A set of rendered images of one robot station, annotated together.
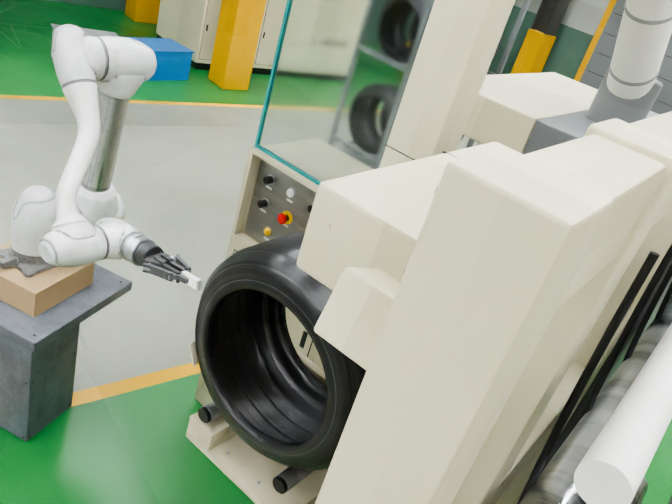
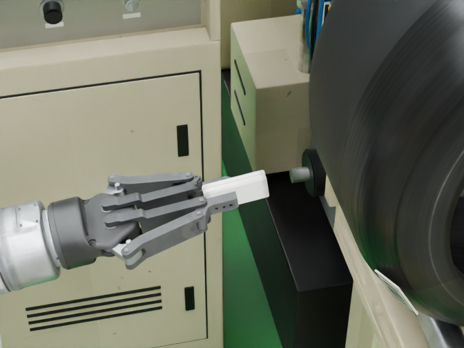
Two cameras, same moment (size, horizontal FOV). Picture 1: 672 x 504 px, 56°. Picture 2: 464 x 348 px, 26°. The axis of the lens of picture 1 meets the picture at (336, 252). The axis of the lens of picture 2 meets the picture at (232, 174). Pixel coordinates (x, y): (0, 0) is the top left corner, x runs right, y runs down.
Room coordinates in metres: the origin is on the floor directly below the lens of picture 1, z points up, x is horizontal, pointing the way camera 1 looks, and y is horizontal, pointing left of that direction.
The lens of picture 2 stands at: (0.87, 0.90, 1.90)
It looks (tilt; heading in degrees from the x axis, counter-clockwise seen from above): 43 degrees down; 317
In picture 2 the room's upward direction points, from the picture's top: straight up
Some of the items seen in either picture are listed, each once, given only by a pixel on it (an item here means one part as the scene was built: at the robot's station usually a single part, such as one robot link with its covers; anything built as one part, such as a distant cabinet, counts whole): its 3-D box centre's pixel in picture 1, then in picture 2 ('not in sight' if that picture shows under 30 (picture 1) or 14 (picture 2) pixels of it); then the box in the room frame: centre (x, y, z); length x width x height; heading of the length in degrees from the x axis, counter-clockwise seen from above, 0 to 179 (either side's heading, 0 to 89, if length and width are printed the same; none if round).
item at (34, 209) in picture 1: (39, 217); not in sight; (1.85, 1.02, 0.92); 0.18 x 0.16 x 0.22; 145
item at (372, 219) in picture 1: (466, 223); not in sight; (1.04, -0.20, 1.71); 0.61 x 0.25 x 0.15; 149
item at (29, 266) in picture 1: (29, 253); not in sight; (1.83, 1.03, 0.78); 0.22 x 0.18 x 0.06; 156
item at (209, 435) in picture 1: (247, 405); (403, 292); (1.37, 0.11, 0.83); 0.36 x 0.09 x 0.06; 149
